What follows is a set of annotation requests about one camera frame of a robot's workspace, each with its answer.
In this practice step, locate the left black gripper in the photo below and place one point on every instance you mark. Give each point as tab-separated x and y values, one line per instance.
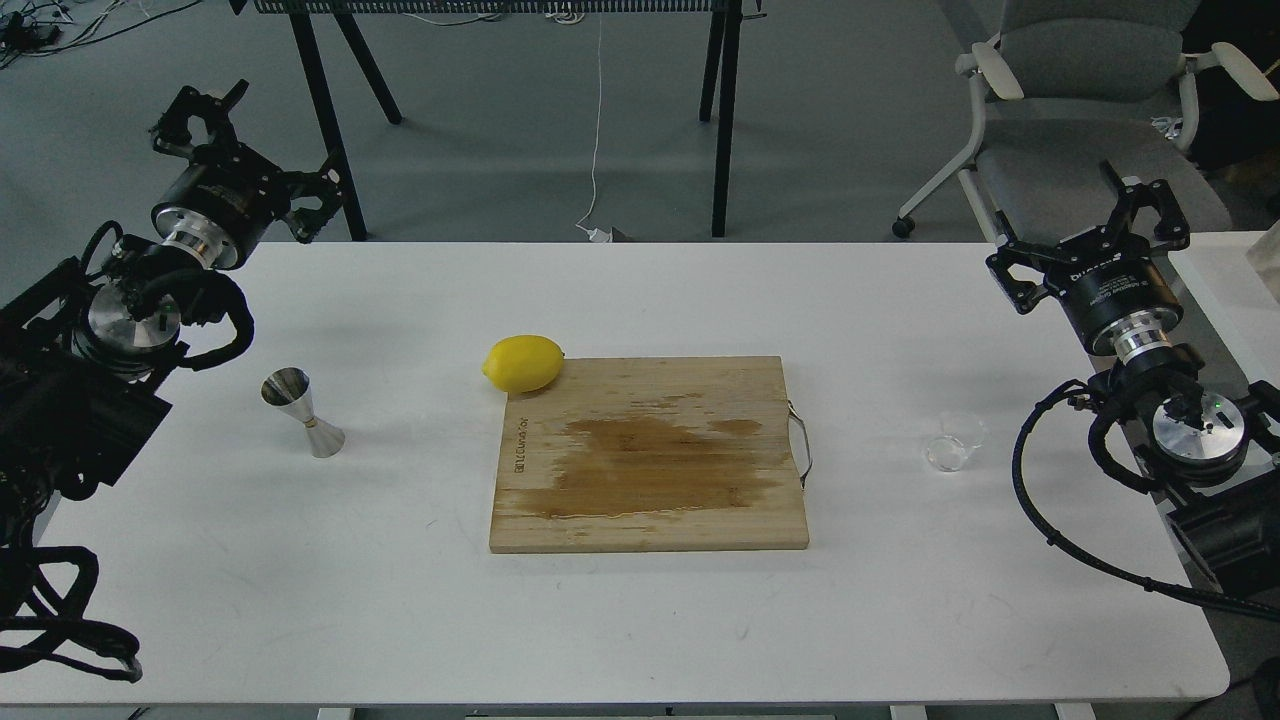
214	204

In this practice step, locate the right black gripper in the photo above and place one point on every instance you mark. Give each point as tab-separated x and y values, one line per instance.
1112	290

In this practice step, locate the clear plastic measuring cup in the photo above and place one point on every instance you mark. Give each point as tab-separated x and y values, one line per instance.
959	434

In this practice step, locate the steel double jigger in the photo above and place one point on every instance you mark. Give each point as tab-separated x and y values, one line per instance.
289	390

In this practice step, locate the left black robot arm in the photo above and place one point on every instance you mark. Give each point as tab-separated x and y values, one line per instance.
86	348

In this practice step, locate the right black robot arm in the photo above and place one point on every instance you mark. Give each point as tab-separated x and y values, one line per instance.
1156	429

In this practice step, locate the white side table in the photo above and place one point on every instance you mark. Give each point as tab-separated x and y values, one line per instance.
1216	270

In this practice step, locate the grey office chair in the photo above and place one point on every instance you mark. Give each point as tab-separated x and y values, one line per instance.
1044	176

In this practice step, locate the yellow lemon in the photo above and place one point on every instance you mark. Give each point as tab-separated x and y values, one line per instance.
523	363

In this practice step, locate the wooden cutting board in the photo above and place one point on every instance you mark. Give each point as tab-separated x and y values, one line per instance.
651	454

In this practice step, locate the black metal frame table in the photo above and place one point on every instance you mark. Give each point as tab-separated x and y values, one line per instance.
455	126

